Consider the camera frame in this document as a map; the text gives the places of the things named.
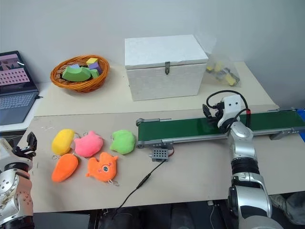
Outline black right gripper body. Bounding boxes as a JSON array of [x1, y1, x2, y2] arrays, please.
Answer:
[[212, 101, 225, 123]]

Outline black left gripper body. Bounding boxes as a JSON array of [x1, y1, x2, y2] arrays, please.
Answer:
[[12, 145, 37, 166]]

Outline green conveyor belt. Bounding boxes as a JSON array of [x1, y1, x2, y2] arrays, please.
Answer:
[[135, 107, 305, 150]]

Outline grey perforated block with wires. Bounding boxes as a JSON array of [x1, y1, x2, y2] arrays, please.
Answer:
[[148, 147, 174, 164]]

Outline yellow plush toy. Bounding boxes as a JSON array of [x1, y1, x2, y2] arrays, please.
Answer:
[[51, 128, 75, 156]]

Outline orange carrot plush toy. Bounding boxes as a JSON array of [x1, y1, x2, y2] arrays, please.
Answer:
[[51, 153, 80, 183]]

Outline clear plastic bag of parts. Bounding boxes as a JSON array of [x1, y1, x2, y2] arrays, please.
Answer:
[[205, 53, 242, 87]]

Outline blue open laptop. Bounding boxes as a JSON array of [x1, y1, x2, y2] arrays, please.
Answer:
[[0, 50, 40, 126]]

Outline pink plush toy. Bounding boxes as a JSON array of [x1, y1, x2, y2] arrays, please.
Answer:
[[74, 130, 104, 158]]

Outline white foam lidded box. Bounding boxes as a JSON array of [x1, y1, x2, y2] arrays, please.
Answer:
[[124, 34, 209, 102]]

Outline orange fish plush toy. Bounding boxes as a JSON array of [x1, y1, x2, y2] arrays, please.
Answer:
[[85, 152, 120, 187]]

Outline orange wicker basket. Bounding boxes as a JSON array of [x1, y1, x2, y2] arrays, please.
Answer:
[[50, 55, 111, 93]]

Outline blue object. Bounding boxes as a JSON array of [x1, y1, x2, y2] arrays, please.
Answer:
[[295, 108, 305, 144]]

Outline green plush toy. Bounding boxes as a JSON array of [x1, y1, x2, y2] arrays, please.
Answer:
[[109, 129, 137, 156]]

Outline yellow purple foam cube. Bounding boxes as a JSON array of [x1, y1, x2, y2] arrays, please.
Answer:
[[86, 57, 103, 73]]

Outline grey camouflage cloth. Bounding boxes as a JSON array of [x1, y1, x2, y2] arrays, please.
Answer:
[[268, 191, 305, 225]]

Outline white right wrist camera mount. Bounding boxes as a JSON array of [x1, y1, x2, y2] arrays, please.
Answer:
[[217, 95, 249, 127]]

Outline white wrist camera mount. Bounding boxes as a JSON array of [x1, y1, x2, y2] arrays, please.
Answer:
[[217, 95, 249, 127], [0, 137, 15, 170]]

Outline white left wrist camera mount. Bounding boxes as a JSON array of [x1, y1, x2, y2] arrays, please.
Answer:
[[0, 137, 15, 170]]

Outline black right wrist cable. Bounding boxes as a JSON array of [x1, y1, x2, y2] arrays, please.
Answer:
[[206, 90, 252, 127]]

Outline white hanging cable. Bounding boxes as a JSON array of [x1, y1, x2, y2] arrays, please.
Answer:
[[206, 200, 218, 223]]

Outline black power cable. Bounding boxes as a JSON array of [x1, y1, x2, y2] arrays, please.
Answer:
[[112, 159, 168, 220]]

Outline black table frame leg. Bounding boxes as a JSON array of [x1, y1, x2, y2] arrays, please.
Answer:
[[87, 210, 99, 229]]

